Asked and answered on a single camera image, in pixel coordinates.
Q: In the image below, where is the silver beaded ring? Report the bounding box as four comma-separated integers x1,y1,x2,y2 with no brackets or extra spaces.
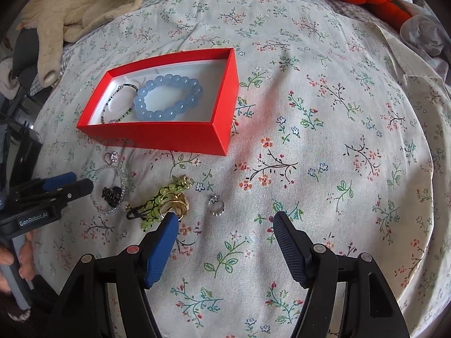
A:
208,194,225,216

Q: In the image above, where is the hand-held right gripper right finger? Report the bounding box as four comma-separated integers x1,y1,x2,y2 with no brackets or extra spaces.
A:
273,211,411,338

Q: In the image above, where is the red cardboard box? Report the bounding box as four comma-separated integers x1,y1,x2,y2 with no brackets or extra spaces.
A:
77,47,240,156

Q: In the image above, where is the green bead bracelet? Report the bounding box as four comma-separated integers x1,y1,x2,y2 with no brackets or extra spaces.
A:
126,175,194,232

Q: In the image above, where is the person's left forearm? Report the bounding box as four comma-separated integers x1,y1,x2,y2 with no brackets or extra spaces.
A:
0,287,53,338

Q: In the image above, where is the dark seed bead bracelet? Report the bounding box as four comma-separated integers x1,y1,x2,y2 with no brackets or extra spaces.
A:
100,83,140,124

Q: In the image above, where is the grey white cloth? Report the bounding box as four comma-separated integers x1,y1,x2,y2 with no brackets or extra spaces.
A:
400,13,451,73

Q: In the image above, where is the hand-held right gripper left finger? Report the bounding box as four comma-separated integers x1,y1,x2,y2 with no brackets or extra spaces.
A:
47,214,180,338

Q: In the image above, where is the floral bed sheet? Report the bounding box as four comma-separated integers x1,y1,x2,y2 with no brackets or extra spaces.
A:
33,0,451,338

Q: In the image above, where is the beige quilted jacket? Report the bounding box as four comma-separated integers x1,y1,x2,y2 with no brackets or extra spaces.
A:
17,0,144,87

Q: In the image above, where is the black hair claw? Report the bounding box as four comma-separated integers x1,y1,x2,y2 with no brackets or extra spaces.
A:
101,186,123,208

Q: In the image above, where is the person's left hand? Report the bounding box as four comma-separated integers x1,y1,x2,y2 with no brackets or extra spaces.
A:
0,234,36,293

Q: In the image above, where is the black chair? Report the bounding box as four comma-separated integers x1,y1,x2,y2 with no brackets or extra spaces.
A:
0,27,46,127

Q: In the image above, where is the gold ring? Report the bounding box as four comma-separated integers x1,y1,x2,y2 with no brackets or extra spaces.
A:
160,194,191,221

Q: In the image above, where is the blue bead bracelet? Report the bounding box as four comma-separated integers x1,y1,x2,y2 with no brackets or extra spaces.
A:
133,74,205,124

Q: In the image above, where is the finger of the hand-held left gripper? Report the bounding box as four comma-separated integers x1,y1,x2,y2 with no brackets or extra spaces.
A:
21,172,77,194
33,178,94,208

